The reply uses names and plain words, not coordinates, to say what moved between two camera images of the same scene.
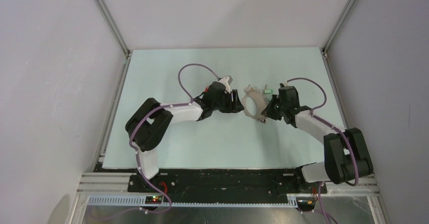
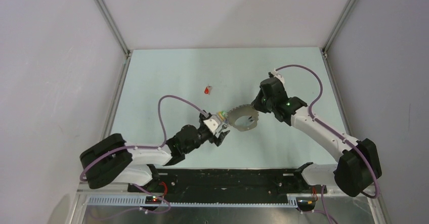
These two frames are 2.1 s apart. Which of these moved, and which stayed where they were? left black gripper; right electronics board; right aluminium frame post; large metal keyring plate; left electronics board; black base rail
Moved: large metal keyring plate; left black gripper
Stayed: right aluminium frame post; right electronics board; left electronics board; black base rail
